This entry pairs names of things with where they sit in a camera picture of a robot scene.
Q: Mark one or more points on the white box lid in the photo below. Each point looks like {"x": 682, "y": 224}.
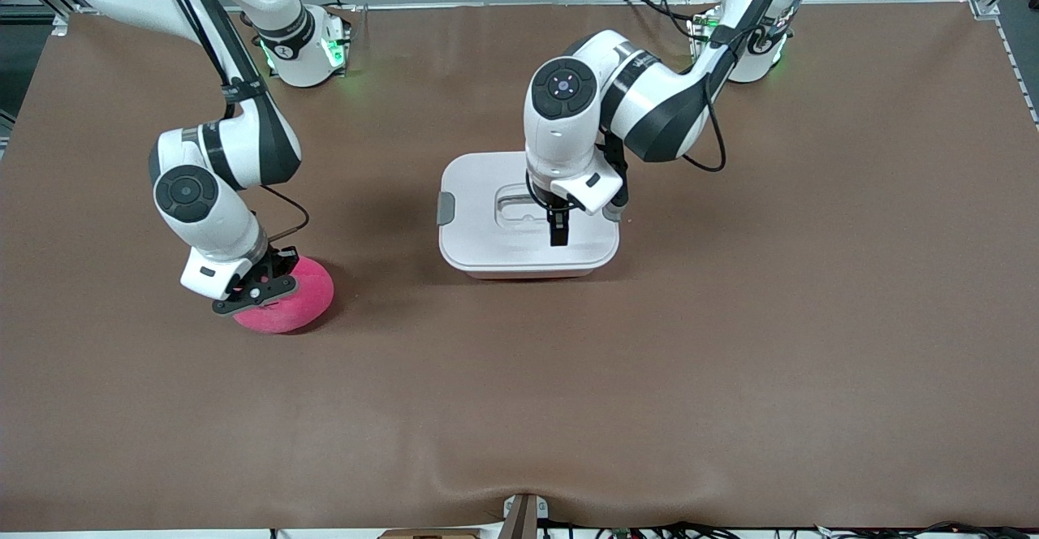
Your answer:
{"x": 479, "y": 230}

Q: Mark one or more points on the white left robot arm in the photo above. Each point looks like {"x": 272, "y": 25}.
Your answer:
{"x": 649, "y": 101}

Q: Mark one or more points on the pink plush toy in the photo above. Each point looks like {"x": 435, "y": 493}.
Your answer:
{"x": 304, "y": 303}

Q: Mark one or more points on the brown table mat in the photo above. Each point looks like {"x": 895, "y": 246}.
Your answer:
{"x": 519, "y": 401}

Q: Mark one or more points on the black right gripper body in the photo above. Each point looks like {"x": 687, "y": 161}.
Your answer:
{"x": 279, "y": 265}

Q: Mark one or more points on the pink plastic box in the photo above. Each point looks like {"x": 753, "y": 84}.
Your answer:
{"x": 528, "y": 275}

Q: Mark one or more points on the metal table edge bracket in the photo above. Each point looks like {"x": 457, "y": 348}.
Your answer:
{"x": 523, "y": 519}

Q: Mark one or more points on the brown cardboard piece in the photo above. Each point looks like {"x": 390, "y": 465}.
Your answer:
{"x": 430, "y": 534}

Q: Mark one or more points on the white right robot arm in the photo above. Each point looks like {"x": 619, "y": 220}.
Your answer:
{"x": 243, "y": 149}

